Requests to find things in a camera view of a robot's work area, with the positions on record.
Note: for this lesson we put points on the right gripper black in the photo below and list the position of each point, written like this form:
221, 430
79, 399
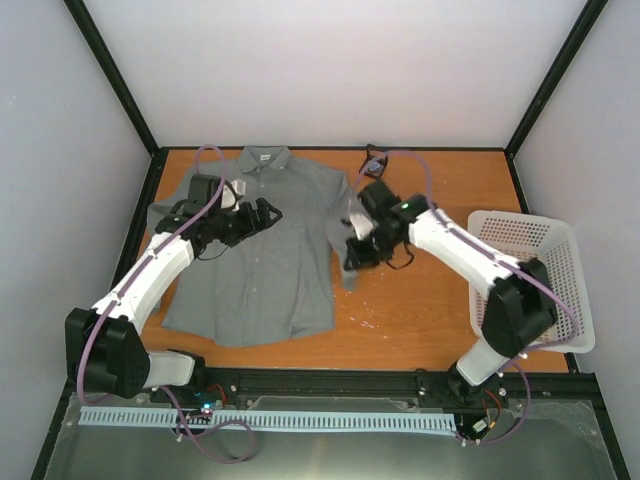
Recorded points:
357, 258

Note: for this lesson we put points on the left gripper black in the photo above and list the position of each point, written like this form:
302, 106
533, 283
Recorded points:
252, 226

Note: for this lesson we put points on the grey button-up shirt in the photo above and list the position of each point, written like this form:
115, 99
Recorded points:
276, 285

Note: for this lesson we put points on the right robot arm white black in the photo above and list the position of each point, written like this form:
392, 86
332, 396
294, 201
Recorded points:
519, 304

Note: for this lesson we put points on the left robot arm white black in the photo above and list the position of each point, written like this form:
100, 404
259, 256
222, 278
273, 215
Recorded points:
104, 350

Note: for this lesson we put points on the black open brooch box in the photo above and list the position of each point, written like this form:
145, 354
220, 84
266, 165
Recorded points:
375, 154

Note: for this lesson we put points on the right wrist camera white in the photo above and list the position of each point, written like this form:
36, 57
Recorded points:
360, 223

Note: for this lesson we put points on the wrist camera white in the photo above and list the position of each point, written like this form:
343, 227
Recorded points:
360, 223
232, 194

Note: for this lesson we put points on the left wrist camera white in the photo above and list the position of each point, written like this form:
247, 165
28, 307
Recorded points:
232, 194

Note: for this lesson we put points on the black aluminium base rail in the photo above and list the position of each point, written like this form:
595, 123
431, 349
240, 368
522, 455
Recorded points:
237, 387

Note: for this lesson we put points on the light blue slotted cable duct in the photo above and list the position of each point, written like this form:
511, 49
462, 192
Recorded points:
272, 421

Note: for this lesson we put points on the left black frame post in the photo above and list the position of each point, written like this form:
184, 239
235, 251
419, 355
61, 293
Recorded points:
102, 54

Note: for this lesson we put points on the black frame post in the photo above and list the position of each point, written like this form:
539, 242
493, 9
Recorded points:
579, 32
102, 54

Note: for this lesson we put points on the metal base plate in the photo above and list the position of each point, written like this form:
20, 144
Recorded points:
534, 440

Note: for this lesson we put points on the right black frame post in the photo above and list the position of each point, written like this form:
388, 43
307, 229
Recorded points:
579, 32

